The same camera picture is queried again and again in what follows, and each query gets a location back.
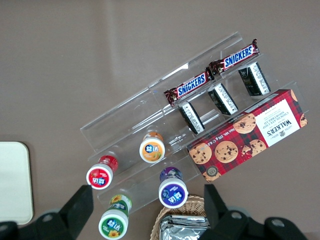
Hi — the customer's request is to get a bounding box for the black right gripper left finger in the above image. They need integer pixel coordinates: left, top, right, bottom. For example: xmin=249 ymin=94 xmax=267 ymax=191
xmin=35 ymin=184 xmax=95 ymax=240

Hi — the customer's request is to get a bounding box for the red Walkers cookie box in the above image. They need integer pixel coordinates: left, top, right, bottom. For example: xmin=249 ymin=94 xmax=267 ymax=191
xmin=186 ymin=89 xmax=309 ymax=183

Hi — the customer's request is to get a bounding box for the woven wicker basket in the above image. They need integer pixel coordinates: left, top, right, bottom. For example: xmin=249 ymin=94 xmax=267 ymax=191
xmin=150 ymin=195 xmax=208 ymax=240

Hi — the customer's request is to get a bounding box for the red gum bottle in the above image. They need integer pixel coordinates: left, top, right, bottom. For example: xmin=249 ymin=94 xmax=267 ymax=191
xmin=85 ymin=154 xmax=119 ymax=190

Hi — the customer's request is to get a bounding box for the cream plastic tray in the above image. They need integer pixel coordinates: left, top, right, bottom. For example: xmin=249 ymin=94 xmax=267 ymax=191
xmin=0 ymin=141 xmax=34 ymax=226

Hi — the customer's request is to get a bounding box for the purple gum bottle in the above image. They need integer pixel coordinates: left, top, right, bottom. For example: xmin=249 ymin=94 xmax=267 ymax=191
xmin=158 ymin=166 xmax=189 ymax=209

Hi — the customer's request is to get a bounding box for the orange gum bottle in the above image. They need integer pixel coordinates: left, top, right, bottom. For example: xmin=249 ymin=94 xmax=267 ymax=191
xmin=139 ymin=132 xmax=166 ymax=164

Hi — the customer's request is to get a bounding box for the silver foil wrapped sandwich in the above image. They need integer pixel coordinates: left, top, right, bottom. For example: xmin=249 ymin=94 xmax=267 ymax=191
xmin=158 ymin=214 xmax=211 ymax=240

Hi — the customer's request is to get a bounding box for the Snickers chocolate bar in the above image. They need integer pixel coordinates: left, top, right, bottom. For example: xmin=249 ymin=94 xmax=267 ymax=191
xmin=163 ymin=70 xmax=215 ymax=106
xmin=208 ymin=38 xmax=260 ymax=77

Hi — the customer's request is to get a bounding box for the small black white packet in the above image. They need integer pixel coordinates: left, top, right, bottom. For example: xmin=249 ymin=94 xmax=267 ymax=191
xmin=238 ymin=61 xmax=272 ymax=97
xmin=177 ymin=101 xmax=206 ymax=135
xmin=207 ymin=83 xmax=239 ymax=116

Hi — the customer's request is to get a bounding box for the clear acrylic tiered display stand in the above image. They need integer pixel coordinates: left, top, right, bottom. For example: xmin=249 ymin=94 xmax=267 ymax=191
xmin=79 ymin=31 xmax=310 ymax=215

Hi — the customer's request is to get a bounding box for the green gum bottle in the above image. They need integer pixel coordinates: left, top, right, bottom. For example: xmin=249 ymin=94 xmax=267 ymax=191
xmin=98 ymin=194 xmax=132 ymax=240

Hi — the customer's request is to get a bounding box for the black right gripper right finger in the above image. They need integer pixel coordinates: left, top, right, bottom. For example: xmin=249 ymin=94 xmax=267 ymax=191
xmin=203 ymin=184 xmax=255 ymax=240

